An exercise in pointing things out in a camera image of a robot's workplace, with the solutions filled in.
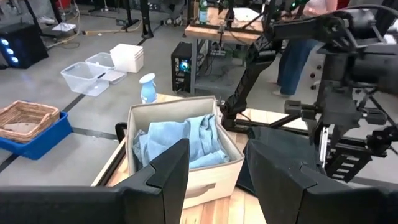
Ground person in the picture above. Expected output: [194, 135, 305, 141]
[267, 0, 340, 98]

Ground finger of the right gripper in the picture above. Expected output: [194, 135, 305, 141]
[310, 122, 331, 171]
[325, 136, 373, 184]

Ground black box blue lights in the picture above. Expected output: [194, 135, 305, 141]
[0, 23, 49, 69]

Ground clear bottle blue cap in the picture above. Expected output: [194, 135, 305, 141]
[139, 73, 158, 105]

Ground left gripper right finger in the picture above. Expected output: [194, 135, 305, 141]
[244, 139, 398, 224]

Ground light blue jeans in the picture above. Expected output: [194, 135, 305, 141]
[132, 113, 231, 171]

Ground white plastic bin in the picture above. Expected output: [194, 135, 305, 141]
[109, 43, 145, 74]

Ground wooden background table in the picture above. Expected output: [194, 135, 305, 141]
[184, 6, 280, 96]

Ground beige flat scrap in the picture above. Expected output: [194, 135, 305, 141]
[5, 122, 35, 135]

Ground dark blue jeans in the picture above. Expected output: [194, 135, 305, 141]
[236, 126, 324, 195]

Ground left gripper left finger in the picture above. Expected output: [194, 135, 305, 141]
[0, 138, 190, 224]

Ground clear plastic bin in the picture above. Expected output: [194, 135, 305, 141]
[85, 52, 127, 85]

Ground wicker basket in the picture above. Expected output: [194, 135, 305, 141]
[0, 100, 60, 144]

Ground green bottle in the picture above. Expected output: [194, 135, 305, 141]
[198, 0, 208, 25]

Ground black computer tower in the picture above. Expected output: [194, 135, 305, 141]
[170, 42, 200, 94]

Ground blue plastic bin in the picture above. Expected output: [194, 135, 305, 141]
[0, 111, 74, 161]

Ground clear bin black clip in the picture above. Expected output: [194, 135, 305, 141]
[60, 61, 110, 97]

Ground beige fabric box smile print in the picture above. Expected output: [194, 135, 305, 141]
[126, 95, 246, 210]

